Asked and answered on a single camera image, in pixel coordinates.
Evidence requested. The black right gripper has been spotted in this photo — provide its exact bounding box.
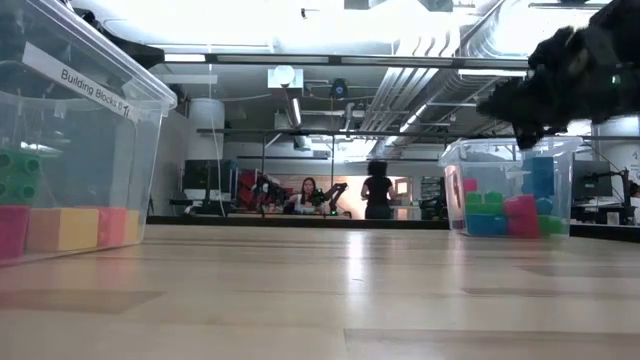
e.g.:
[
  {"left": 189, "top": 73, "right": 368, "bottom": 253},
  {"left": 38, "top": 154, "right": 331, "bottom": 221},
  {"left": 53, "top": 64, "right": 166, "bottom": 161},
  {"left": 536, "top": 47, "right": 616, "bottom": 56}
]
[{"left": 476, "top": 0, "right": 640, "bottom": 151}]

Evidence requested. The clear plastic bin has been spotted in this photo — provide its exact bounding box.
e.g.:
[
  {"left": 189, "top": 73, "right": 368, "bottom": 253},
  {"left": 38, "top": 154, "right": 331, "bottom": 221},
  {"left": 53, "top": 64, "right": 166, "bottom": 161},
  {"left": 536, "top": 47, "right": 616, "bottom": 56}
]
[
  {"left": 0, "top": 0, "right": 179, "bottom": 269},
  {"left": 438, "top": 135, "right": 585, "bottom": 240}
]

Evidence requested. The small green toy block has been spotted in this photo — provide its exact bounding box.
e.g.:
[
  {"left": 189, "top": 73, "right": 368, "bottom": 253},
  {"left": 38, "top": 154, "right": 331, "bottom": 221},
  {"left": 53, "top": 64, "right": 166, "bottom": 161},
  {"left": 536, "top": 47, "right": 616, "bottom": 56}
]
[{"left": 0, "top": 147, "right": 44, "bottom": 206}]

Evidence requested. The small red toy block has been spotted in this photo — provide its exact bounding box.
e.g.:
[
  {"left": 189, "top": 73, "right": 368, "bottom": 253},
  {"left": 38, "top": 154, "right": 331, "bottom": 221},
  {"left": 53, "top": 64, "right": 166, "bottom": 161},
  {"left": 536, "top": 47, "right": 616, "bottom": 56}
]
[{"left": 0, "top": 204, "right": 31, "bottom": 261}]

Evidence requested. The black computer monitor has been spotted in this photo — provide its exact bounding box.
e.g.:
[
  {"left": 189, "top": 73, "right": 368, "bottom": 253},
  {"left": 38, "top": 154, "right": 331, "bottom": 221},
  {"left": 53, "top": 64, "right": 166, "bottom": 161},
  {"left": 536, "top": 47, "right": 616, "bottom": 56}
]
[{"left": 572, "top": 159, "right": 614, "bottom": 199}]

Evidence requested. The person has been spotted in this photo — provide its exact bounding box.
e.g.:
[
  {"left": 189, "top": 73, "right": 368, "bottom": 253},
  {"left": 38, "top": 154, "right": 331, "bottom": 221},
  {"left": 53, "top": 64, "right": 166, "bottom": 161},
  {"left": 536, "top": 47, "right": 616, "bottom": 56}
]
[
  {"left": 296, "top": 176, "right": 322, "bottom": 215},
  {"left": 360, "top": 159, "right": 398, "bottom": 220}
]

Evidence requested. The long black rack beam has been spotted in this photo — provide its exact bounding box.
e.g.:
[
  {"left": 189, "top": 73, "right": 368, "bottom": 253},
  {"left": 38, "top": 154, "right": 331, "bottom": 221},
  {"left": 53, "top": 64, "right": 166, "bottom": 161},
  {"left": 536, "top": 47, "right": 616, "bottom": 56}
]
[{"left": 195, "top": 127, "right": 640, "bottom": 142}]

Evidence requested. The grey overhead beam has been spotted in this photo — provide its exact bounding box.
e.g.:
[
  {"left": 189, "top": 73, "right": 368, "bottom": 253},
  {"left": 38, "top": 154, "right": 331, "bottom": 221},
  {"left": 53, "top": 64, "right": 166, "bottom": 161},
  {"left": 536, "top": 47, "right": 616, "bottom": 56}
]
[{"left": 162, "top": 52, "right": 531, "bottom": 70}]

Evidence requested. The white globe lamp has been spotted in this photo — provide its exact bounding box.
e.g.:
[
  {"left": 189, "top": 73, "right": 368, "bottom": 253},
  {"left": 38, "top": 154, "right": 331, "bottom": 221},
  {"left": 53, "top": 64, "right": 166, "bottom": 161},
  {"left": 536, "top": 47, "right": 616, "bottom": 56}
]
[{"left": 273, "top": 64, "right": 296, "bottom": 87}]

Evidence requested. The white cylindrical tank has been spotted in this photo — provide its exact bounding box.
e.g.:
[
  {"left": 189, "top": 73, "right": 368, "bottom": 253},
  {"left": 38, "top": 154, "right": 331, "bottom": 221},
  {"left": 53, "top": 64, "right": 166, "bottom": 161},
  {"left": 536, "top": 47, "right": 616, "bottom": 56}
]
[{"left": 185, "top": 97, "right": 226, "bottom": 199}]

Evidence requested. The white printed bin label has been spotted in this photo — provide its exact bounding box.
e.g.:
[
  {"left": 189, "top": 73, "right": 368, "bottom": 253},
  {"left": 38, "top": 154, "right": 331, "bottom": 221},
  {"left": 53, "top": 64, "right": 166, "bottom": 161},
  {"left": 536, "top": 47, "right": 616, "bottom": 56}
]
[{"left": 20, "top": 42, "right": 137, "bottom": 124}]

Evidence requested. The silver ventilation duct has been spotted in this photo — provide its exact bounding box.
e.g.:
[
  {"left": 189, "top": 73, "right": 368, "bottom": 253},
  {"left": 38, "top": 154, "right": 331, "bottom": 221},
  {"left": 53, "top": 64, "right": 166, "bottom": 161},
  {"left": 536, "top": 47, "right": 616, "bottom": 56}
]
[{"left": 357, "top": 29, "right": 501, "bottom": 161}]

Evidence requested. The black wall screen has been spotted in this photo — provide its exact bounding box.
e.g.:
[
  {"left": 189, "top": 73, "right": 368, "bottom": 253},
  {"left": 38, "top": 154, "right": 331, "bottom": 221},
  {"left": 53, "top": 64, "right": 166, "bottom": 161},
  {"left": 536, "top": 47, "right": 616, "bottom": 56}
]
[{"left": 182, "top": 158, "right": 236, "bottom": 192}]

